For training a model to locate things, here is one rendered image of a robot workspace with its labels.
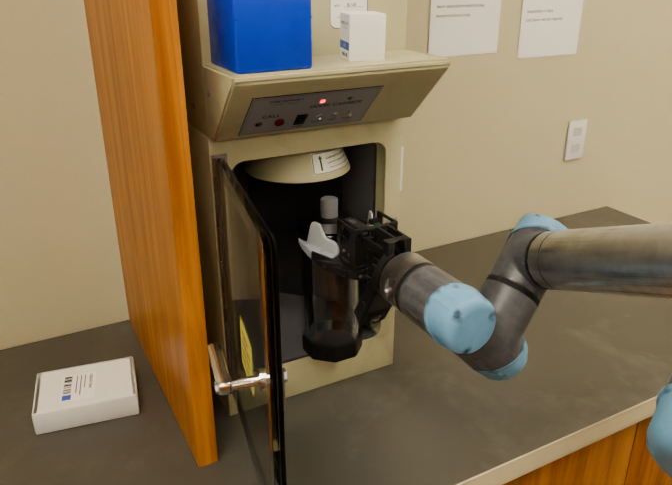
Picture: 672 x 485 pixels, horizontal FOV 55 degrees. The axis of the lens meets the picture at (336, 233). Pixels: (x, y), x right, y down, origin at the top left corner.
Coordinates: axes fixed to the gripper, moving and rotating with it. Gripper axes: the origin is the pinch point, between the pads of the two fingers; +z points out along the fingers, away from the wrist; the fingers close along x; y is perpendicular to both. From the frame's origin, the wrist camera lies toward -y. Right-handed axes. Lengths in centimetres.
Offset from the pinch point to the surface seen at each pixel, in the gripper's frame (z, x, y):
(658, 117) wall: 43, -138, -4
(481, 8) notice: 43, -64, 31
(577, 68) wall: 43, -99, 14
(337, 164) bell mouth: 2.9, -2.8, 11.3
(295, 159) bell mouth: 3.6, 4.2, 12.9
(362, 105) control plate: -6.2, -2.0, 22.4
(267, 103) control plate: -8.3, 13.3, 24.6
